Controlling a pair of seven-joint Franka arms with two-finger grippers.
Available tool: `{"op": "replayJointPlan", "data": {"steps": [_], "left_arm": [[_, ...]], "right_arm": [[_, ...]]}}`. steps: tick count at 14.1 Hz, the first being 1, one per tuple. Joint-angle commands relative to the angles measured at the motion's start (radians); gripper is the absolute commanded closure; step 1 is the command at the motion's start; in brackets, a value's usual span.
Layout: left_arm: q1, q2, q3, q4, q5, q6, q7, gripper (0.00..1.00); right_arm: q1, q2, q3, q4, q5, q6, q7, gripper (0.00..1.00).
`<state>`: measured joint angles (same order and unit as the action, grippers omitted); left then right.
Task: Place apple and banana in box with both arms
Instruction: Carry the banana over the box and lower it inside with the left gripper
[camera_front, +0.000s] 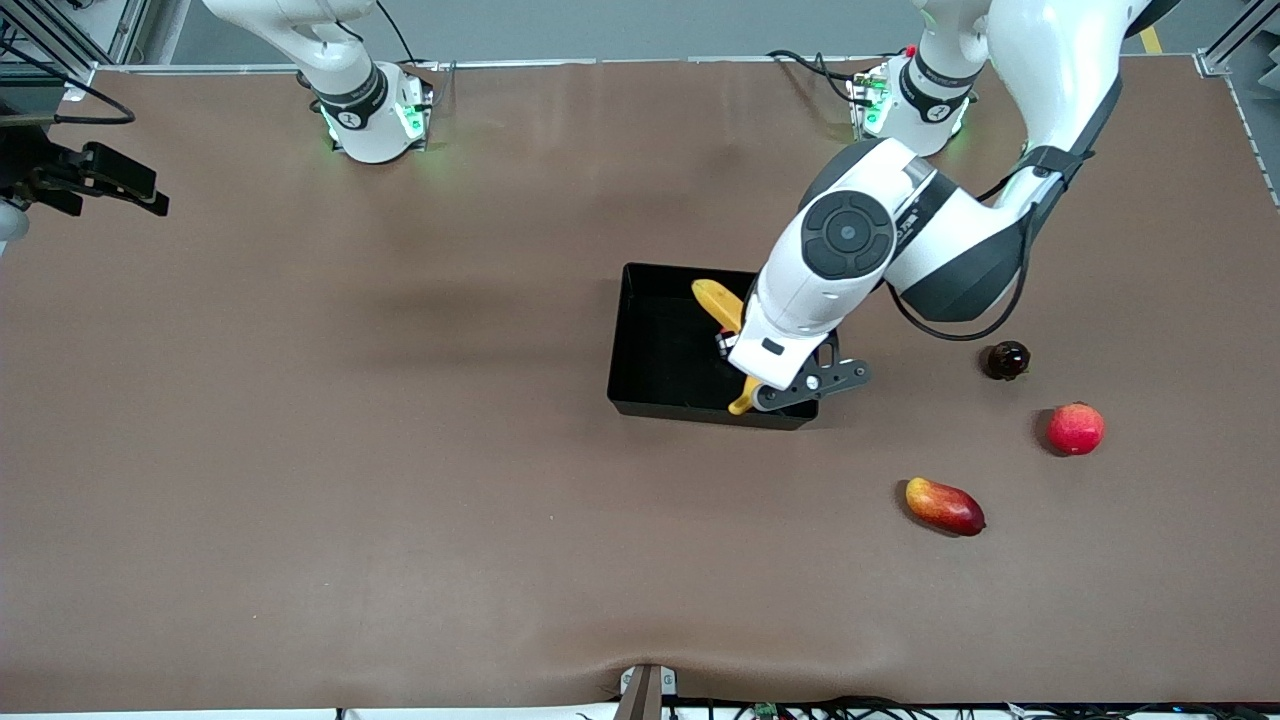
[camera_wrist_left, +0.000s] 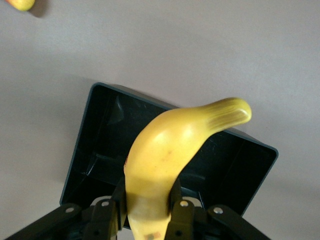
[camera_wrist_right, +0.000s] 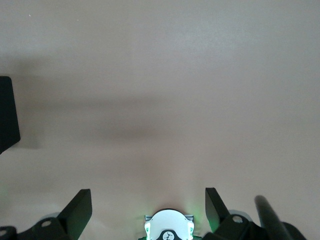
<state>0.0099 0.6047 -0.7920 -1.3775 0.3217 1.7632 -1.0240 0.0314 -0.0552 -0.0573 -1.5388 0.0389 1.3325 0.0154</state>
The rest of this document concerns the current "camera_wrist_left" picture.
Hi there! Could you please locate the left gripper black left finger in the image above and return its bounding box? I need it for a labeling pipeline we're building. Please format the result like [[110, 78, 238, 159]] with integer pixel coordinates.
[[86, 176, 127, 240]]

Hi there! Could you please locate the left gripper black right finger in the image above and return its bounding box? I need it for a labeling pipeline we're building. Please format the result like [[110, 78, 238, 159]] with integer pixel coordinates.
[[164, 177, 195, 240]]

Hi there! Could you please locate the yellow banana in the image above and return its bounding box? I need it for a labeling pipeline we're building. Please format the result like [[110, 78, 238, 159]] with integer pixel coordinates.
[[124, 97, 252, 240]]

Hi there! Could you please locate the black plastic box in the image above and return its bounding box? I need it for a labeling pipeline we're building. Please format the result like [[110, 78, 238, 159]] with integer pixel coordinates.
[[59, 82, 279, 230]]

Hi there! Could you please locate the red yellow mango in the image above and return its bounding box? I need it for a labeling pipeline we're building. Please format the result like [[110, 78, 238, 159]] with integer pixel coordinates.
[[6, 0, 36, 12]]

